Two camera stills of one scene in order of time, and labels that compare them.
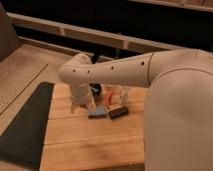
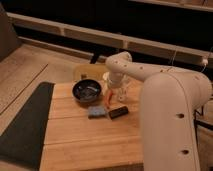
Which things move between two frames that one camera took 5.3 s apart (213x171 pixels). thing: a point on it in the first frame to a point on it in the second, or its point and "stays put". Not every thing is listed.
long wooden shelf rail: [88, 34] stays put
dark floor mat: [22, 143] stays put
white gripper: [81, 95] to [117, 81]
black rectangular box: [118, 112] stays put
